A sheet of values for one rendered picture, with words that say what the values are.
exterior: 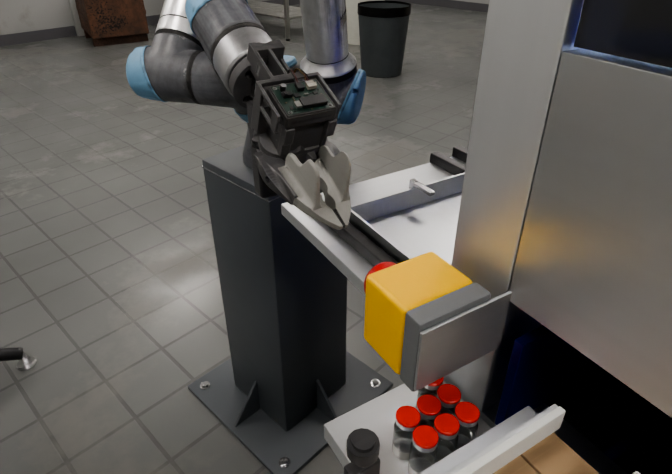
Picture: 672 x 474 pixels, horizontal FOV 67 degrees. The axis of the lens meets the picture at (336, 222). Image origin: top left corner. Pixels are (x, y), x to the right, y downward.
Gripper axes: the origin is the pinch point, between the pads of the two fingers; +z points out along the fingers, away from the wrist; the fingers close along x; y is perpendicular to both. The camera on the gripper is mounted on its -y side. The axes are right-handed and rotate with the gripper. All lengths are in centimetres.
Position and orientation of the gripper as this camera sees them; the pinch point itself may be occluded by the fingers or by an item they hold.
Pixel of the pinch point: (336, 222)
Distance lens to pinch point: 50.8
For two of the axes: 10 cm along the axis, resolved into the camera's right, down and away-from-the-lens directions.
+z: 4.7, 7.6, -4.5
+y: 2.2, -5.9, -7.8
